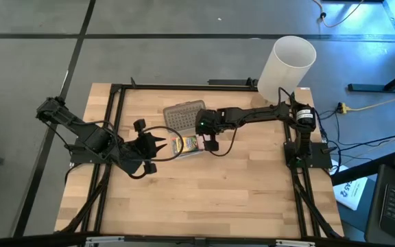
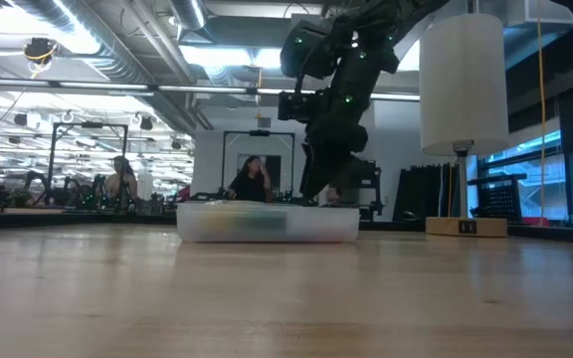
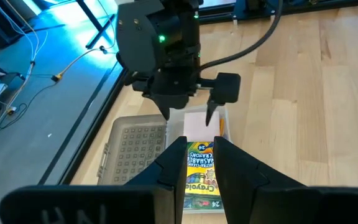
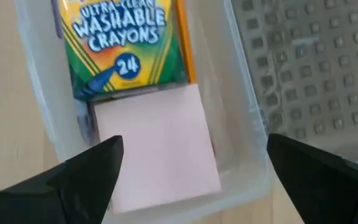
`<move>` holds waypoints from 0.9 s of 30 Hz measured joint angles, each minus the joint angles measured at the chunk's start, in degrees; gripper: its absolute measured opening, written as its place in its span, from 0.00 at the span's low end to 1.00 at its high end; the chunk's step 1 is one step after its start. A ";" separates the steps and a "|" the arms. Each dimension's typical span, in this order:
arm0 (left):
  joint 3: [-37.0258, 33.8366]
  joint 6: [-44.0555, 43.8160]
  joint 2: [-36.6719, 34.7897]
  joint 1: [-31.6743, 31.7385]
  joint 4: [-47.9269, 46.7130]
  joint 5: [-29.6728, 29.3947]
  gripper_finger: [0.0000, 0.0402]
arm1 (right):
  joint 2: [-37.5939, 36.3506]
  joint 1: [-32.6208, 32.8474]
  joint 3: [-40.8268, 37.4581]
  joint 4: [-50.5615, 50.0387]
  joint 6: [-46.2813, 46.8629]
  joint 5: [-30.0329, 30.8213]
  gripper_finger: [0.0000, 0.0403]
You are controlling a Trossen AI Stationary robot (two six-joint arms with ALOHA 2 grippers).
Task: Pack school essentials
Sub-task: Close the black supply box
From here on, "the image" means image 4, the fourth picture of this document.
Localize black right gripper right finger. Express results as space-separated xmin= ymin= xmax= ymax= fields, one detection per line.
xmin=266 ymin=133 xmax=358 ymax=224

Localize clear plastic pencil box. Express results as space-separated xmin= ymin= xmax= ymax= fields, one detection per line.
xmin=14 ymin=0 xmax=358 ymax=224

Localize pink sticky note pad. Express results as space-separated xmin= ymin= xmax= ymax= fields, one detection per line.
xmin=92 ymin=83 xmax=223 ymax=215

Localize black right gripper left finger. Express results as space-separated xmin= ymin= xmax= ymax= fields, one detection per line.
xmin=0 ymin=135 xmax=124 ymax=224

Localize green yellow crayon box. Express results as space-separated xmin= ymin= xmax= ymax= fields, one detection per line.
xmin=57 ymin=0 xmax=189 ymax=100

